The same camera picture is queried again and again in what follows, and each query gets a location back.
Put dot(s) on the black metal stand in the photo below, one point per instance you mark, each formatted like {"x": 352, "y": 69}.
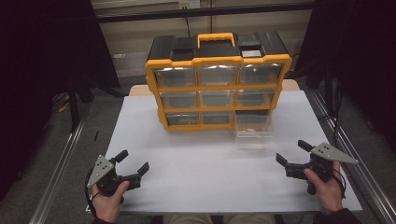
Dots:
{"x": 74, "y": 105}

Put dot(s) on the person's right hand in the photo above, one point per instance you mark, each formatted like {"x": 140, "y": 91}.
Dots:
{"x": 327, "y": 193}

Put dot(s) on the white wall outlet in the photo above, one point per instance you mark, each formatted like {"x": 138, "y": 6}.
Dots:
{"x": 189, "y": 4}

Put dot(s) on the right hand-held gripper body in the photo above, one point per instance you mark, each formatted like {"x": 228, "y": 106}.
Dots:
{"x": 320, "y": 161}

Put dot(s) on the black horizontal bar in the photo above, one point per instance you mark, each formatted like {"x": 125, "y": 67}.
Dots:
{"x": 202, "y": 13}

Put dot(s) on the yellow black drawer organizer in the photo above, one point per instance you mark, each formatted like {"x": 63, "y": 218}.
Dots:
{"x": 214, "y": 55}

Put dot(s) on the person's left hand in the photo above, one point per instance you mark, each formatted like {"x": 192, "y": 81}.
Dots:
{"x": 109, "y": 203}

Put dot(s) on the aluminium frame rail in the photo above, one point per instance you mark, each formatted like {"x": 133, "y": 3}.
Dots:
{"x": 351, "y": 149}
{"x": 59, "y": 168}

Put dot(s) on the clear plastic drawer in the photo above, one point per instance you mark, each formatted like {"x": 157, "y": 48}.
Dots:
{"x": 253, "y": 130}

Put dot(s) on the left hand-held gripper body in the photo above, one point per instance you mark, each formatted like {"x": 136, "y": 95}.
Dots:
{"x": 104, "y": 174}

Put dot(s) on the black curtain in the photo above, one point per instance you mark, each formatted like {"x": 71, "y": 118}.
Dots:
{"x": 355, "y": 53}
{"x": 40, "y": 77}

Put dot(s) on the small black floor item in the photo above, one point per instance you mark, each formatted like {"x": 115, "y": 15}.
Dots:
{"x": 96, "y": 135}

